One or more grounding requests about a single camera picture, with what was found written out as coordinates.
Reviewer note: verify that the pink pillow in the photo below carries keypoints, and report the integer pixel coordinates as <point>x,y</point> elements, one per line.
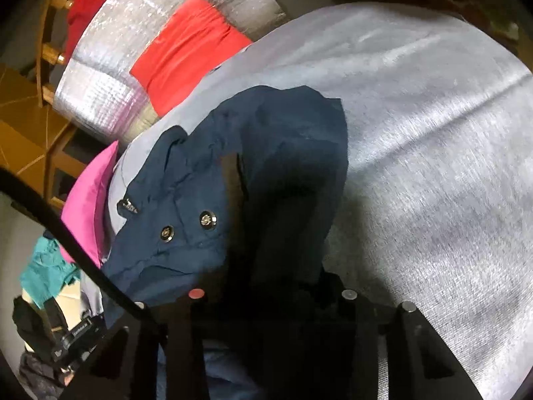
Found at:
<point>87,200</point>

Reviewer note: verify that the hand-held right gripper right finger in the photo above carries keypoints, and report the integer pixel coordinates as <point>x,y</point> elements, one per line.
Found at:
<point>366,341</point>

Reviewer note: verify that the red-orange pillow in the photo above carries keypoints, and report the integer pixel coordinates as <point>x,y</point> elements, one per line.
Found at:
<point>183,50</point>

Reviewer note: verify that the cream sofa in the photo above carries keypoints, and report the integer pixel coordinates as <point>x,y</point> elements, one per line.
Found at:
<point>68,296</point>

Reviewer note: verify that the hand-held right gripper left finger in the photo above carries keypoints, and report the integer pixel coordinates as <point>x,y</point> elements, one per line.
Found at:
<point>183,341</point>

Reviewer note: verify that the red blanket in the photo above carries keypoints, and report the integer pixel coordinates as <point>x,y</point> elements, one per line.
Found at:
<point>89,0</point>

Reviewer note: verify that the teal garment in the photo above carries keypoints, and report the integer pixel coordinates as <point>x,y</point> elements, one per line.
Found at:
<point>41,271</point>

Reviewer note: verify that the wooden stair railing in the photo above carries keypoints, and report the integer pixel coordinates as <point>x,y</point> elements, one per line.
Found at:
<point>56,4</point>

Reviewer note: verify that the navy blue jacket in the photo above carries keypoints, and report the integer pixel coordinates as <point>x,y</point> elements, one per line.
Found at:
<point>258,141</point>

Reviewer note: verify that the silver foil mat roll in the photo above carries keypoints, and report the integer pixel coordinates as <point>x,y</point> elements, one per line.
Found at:
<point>95,83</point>

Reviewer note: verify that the grey bedsheet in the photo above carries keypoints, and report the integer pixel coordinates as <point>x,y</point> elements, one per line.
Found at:
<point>416,133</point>

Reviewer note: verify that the black garment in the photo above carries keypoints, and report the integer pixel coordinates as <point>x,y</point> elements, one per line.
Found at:
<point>33,325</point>

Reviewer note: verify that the wooden pillar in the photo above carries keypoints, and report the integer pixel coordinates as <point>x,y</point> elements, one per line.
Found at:
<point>25,125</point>

